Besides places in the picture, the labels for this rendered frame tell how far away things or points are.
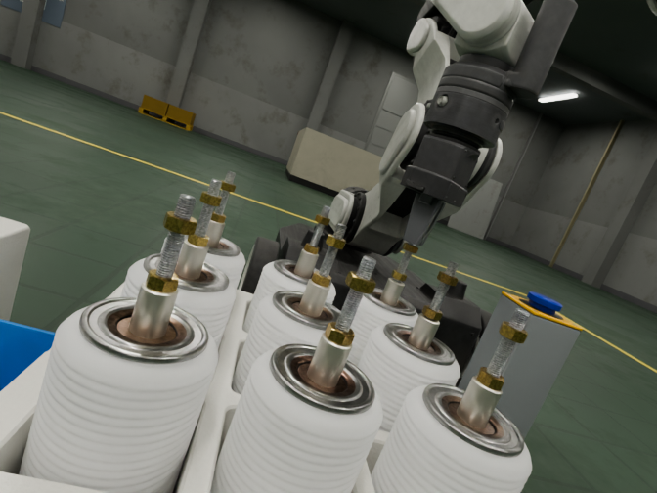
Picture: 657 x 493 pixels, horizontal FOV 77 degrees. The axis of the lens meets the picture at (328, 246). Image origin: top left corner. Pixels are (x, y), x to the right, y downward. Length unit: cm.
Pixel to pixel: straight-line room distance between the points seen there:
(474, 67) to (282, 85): 1070
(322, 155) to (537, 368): 552
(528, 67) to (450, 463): 39
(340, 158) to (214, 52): 611
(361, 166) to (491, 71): 557
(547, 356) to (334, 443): 36
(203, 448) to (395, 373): 18
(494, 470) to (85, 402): 24
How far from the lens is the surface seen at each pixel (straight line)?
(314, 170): 594
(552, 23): 53
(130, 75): 1163
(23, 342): 54
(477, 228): 1218
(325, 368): 28
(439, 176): 47
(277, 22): 1143
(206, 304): 36
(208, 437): 33
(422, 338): 43
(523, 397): 58
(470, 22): 52
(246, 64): 1123
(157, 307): 27
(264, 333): 37
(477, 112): 49
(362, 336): 51
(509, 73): 51
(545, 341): 56
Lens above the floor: 39
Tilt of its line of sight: 10 degrees down
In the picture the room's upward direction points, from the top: 21 degrees clockwise
